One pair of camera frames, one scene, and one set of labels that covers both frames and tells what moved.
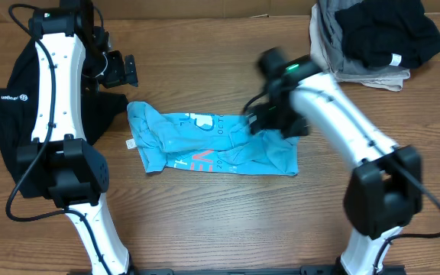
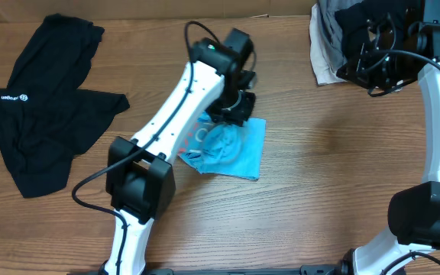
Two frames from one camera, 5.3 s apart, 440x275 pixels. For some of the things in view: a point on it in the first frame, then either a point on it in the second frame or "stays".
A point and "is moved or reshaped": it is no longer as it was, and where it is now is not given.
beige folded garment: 390,80 stays
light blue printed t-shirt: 208,143 is moved or reshaped
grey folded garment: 332,42 stays
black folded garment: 389,32 stays
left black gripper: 119,76 to 244,111
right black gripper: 299,127 to 357,69
